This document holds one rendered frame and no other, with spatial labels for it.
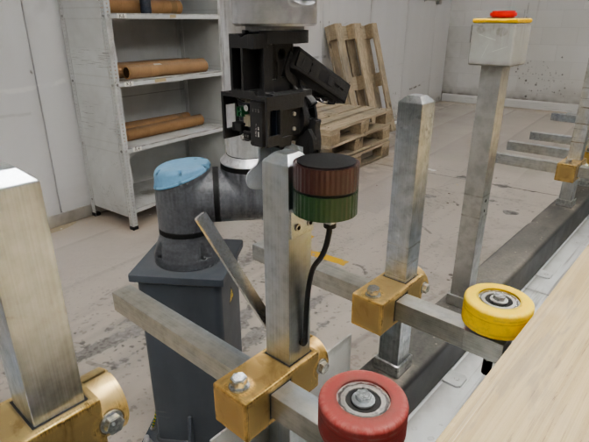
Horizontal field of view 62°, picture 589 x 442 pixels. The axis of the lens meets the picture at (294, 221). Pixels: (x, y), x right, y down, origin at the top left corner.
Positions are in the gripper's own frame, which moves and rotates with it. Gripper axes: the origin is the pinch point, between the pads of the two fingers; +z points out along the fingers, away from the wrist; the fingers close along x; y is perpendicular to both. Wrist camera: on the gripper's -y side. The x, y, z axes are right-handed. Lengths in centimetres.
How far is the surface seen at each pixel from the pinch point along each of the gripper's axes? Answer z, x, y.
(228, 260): 3.8, 0.7, 11.0
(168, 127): 45, -241, -148
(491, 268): 31, 7, -60
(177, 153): 74, -274, -176
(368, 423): 10.1, 22.5, 15.2
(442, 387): 38.8, 12.6, -26.1
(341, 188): -7.6, 15.3, 10.3
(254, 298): 9.2, 2.3, 8.7
